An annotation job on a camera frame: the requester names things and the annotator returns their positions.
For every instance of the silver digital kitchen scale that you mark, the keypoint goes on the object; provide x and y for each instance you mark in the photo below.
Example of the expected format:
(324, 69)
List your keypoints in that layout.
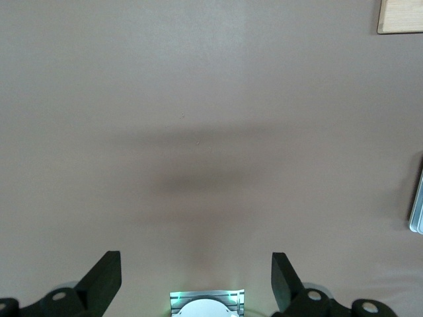
(418, 204)

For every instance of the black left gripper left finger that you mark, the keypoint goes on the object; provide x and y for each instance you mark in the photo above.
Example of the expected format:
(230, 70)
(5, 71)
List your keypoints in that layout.
(92, 294)

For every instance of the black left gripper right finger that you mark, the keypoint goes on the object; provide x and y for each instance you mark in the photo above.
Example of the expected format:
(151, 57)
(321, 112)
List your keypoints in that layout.
(294, 297)

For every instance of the wooden cutting board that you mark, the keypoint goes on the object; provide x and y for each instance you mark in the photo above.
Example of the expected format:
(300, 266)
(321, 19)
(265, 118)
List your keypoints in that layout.
(401, 16)

